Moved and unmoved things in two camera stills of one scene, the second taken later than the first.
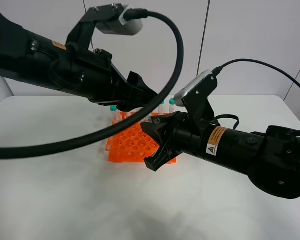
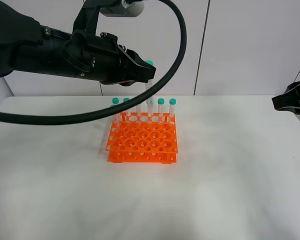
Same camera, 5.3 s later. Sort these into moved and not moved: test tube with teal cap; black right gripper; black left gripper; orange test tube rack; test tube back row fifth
Moved: black left gripper; black right gripper
Not moved: orange test tube rack; test tube back row fifth; test tube with teal cap
